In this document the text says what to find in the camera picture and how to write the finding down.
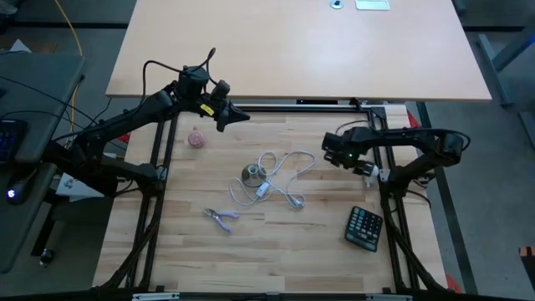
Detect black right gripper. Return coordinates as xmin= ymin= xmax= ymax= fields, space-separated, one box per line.
xmin=333 ymin=126 xmax=380 ymax=176

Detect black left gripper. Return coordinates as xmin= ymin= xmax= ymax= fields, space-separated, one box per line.
xmin=195 ymin=94 xmax=251 ymax=133

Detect brass lamp socket base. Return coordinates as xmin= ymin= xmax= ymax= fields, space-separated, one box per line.
xmin=241 ymin=162 xmax=268 ymax=188

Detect white lamp cord with switch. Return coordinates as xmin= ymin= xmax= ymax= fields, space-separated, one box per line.
xmin=228 ymin=150 xmax=318 ymax=209

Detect pink speckled ball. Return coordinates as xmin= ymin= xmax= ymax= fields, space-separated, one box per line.
xmin=186 ymin=130 xmax=206 ymax=150

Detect black calculator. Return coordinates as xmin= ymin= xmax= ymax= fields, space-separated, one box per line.
xmin=344 ymin=206 xmax=385 ymax=253

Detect light wood desk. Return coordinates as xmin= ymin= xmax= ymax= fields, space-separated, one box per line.
xmin=104 ymin=0 xmax=493 ymax=103

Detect white rectangular plate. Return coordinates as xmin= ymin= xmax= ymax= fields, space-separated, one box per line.
xmin=354 ymin=0 xmax=391 ymax=11

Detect white printed paper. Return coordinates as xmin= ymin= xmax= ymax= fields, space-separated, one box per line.
xmin=55 ymin=171 xmax=106 ymax=202

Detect blue-grey table leg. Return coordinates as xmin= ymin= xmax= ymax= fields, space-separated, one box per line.
xmin=476 ymin=23 xmax=535 ymax=108

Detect dark grey desk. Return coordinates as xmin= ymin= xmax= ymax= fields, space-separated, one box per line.
xmin=0 ymin=53 xmax=87 ymax=275

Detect black keyboard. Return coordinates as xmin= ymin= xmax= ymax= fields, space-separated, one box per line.
xmin=0 ymin=119 xmax=28 ymax=166

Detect black computer mouse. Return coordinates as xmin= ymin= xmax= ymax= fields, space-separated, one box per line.
xmin=5 ymin=168 xmax=38 ymax=206

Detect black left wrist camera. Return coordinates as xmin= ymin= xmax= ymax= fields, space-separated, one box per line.
xmin=211 ymin=79 xmax=232 ymax=102

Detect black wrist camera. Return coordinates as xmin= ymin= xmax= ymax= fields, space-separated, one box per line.
xmin=320 ymin=131 xmax=341 ymax=162
xmin=211 ymin=79 xmax=232 ymax=102

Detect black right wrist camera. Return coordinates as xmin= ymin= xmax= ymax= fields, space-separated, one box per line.
xmin=320 ymin=131 xmax=341 ymax=162

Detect black aluminium table frame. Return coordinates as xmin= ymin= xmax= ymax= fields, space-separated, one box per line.
xmin=98 ymin=102 xmax=451 ymax=296

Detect purple-handled pliers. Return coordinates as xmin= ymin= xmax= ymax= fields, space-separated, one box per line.
xmin=203 ymin=207 xmax=241 ymax=234

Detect yellow cable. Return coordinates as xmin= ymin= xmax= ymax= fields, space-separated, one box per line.
xmin=53 ymin=0 xmax=84 ymax=141

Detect silver frame bracket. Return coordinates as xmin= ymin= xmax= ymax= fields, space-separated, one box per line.
xmin=132 ymin=292 xmax=181 ymax=301

